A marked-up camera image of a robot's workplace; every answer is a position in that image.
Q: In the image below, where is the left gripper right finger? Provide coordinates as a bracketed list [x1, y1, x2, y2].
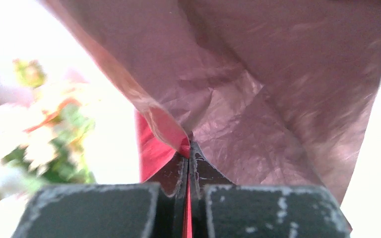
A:
[190, 142, 350, 238]

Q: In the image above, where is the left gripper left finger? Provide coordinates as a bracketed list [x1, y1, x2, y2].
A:
[13, 154, 189, 238]

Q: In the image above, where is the red wrapping paper sheet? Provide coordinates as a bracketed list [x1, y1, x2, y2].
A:
[43, 0, 381, 237]

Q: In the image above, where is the pink fake flower stem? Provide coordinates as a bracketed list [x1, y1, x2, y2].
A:
[0, 59, 96, 214]

